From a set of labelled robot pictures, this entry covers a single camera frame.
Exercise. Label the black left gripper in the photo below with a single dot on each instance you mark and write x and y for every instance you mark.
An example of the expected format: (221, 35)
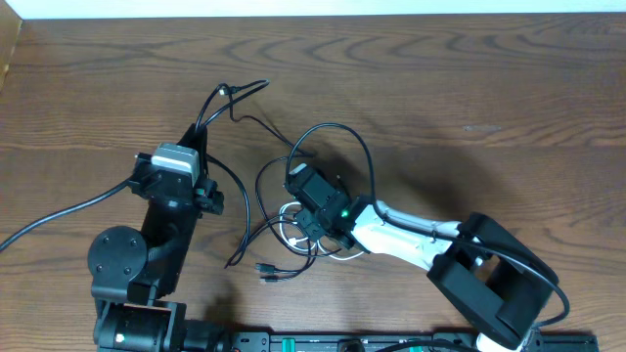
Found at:
(212, 198)

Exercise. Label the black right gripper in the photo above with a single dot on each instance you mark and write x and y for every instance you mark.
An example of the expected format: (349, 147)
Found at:
(303, 219)

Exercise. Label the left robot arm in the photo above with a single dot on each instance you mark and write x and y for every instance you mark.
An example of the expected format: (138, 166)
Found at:
(134, 269)

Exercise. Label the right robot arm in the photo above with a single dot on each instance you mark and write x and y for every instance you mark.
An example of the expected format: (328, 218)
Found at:
(491, 278)

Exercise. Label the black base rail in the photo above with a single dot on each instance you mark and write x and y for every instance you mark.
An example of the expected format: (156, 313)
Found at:
(203, 336)

